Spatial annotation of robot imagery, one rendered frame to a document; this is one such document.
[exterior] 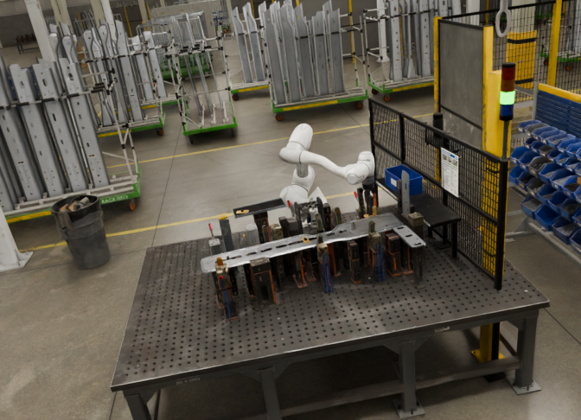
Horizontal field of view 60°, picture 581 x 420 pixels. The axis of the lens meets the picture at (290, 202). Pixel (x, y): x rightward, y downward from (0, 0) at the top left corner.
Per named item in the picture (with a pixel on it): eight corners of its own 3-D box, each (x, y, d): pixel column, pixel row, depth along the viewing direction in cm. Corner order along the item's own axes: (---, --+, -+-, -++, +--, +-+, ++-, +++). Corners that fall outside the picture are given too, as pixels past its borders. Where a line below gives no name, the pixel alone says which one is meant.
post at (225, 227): (229, 275, 369) (218, 221, 351) (228, 270, 376) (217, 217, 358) (239, 272, 370) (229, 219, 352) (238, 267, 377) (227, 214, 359)
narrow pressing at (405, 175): (410, 219, 347) (408, 174, 333) (402, 213, 357) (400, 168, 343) (411, 219, 347) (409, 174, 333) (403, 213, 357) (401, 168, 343)
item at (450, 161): (458, 199, 333) (458, 155, 321) (440, 187, 353) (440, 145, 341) (461, 198, 334) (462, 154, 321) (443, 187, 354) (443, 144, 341)
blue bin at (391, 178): (404, 197, 373) (403, 181, 368) (384, 184, 400) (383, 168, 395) (424, 192, 377) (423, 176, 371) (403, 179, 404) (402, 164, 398)
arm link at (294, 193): (294, 216, 418) (273, 202, 410) (302, 198, 425) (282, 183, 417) (304, 213, 404) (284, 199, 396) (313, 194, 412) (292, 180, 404)
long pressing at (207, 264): (202, 276, 316) (202, 274, 316) (199, 259, 336) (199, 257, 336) (405, 226, 342) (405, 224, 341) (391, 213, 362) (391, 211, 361)
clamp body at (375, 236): (374, 284, 335) (371, 238, 321) (367, 276, 346) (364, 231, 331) (387, 281, 337) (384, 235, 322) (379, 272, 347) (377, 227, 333)
